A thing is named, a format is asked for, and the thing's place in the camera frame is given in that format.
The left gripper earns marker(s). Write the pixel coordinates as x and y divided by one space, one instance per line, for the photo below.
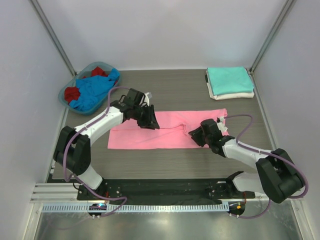
146 117

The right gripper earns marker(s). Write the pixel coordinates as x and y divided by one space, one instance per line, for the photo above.
200 135

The pink t shirt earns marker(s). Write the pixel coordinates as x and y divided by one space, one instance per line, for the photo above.
173 133

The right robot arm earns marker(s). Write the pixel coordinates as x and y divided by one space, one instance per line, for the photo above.
277 177

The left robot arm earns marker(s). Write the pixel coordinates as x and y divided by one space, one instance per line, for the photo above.
73 148

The teal folded t shirt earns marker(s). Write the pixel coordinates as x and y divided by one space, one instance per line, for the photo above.
229 80

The white folded t shirt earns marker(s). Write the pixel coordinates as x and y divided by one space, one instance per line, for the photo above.
245 95

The blue t shirt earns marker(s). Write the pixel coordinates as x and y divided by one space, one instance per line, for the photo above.
93 89

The blue plastic basket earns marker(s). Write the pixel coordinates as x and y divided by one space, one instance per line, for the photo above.
86 73

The red t shirt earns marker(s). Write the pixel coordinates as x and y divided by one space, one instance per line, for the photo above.
73 94

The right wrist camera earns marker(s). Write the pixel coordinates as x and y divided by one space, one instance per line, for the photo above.
220 121

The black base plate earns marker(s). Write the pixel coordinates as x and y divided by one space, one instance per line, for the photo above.
208 188

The slotted cable duct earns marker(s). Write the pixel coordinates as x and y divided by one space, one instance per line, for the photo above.
103 209

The right aluminium frame post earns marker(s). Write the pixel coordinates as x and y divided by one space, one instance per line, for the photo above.
280 19

